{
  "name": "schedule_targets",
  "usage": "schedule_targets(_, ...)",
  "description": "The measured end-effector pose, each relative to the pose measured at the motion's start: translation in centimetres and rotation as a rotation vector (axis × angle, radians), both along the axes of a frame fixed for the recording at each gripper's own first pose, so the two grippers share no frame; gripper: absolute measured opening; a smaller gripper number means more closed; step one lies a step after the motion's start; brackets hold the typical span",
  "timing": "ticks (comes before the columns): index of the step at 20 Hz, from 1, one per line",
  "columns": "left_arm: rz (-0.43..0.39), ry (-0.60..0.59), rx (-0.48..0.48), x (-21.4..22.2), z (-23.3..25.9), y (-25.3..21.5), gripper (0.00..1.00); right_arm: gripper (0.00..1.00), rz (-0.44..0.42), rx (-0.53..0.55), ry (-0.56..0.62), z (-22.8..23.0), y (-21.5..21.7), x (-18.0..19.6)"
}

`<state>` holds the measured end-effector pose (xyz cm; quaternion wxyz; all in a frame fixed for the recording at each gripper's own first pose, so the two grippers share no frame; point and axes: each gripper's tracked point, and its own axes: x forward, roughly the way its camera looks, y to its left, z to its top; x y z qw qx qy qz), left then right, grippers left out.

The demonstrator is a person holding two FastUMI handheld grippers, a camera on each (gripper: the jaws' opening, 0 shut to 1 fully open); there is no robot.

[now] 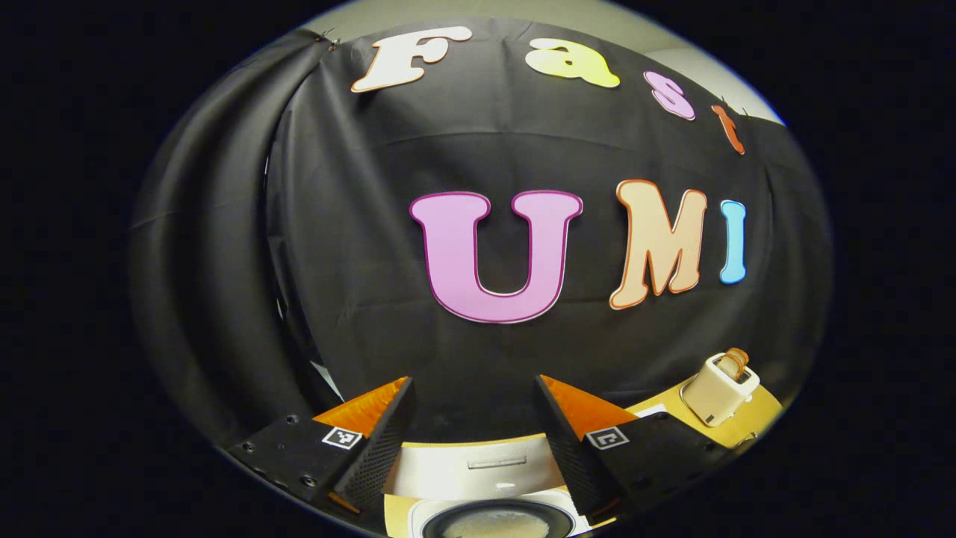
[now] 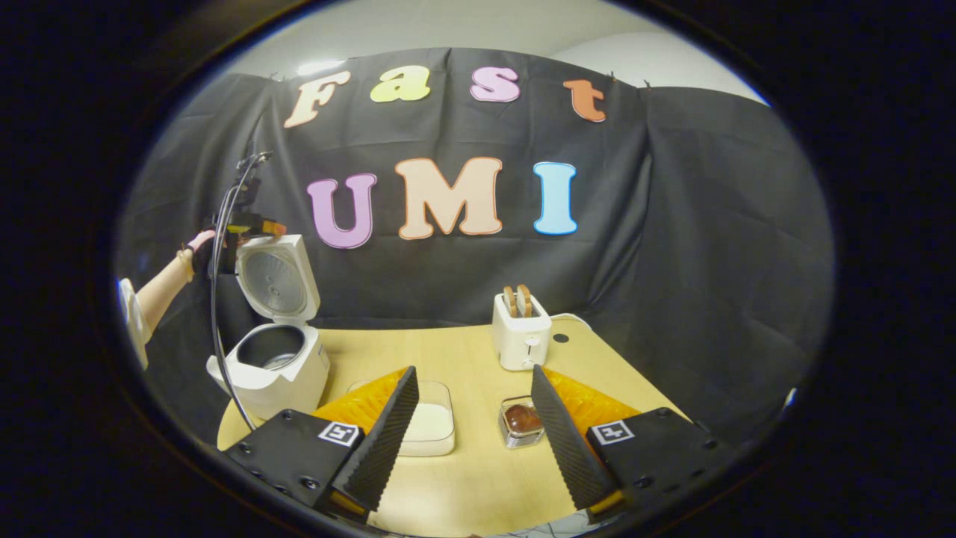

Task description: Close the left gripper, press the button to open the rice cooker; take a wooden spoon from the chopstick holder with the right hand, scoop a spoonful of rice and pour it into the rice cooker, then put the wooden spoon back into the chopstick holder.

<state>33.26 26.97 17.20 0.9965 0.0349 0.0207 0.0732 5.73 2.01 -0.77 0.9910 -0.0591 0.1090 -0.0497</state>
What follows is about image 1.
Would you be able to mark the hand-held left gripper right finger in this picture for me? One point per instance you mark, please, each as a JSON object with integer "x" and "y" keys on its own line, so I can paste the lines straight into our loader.
{"x": 571, "y": 456}

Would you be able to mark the white rice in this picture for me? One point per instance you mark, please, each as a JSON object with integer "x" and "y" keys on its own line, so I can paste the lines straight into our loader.
{"x": 493, "y": 527}

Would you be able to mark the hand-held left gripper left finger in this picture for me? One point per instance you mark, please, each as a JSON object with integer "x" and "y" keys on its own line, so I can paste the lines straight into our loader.
{"x": 381, "y": 448}

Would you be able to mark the white rice cooker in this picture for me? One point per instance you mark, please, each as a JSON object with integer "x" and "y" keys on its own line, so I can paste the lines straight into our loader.
{"x": 448, "y": 471}

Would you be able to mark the white toaster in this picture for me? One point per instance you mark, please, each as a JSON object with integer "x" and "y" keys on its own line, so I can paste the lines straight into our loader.
{"x": 713, "y": 392}

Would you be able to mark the toast bread slice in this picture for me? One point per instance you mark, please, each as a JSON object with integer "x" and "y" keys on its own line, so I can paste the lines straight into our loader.
{"x": 736, "y": 362}

